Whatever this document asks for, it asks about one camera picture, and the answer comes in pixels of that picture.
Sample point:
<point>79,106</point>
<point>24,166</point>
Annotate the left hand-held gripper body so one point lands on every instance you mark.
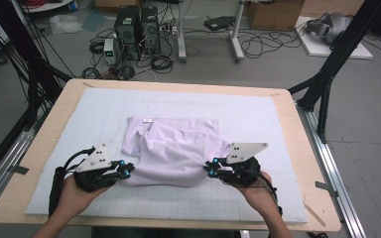
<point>94,175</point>

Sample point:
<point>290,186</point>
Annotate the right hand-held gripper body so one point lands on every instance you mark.
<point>241,172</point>

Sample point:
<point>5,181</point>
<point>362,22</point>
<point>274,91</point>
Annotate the pale pink towel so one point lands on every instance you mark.
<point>175,152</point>

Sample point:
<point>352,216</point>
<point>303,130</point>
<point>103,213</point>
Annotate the person's left hand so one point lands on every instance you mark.
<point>76,198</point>

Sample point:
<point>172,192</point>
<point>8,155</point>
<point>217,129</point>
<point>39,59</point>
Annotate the person's right hand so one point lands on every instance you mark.
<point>258,198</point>

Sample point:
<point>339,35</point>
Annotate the light wooden table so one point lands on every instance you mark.
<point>299,148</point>

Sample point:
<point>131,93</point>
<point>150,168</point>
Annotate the white grid mat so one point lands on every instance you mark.
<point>195,94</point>

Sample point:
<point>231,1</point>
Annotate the black tape strip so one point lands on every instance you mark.
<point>21,169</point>

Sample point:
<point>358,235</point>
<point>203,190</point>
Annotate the grey tape strip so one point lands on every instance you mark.
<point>325,187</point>

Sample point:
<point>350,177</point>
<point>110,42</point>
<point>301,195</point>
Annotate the white power supply box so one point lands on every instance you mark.
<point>109,51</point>

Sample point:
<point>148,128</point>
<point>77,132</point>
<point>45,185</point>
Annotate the white desk leg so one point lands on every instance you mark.
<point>236,36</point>
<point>181,33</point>

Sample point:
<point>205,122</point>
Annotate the wide black computer tower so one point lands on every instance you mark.
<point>127,33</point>

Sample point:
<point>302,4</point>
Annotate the narrow black computer tower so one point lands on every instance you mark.
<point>150,29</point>

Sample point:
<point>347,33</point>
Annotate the flat black device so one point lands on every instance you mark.
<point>219,22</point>

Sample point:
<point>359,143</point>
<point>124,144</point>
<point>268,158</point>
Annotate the white floor board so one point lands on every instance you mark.
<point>317,48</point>

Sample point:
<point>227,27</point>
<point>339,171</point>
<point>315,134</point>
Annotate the clear plastic bag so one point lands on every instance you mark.
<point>64,23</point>

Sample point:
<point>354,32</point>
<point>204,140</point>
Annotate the brown cardboard box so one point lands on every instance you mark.
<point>274,15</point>

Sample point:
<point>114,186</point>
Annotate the grey helmet device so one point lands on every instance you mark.
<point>330,26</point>

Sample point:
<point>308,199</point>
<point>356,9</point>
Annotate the round white table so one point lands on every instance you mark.
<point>53,6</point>

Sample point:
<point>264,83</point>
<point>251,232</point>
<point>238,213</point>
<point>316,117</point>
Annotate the aluminium rail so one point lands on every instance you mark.
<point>10,158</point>
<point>330,165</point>

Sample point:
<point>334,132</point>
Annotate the black metal frame stand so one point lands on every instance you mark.
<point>41,72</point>
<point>344,43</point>

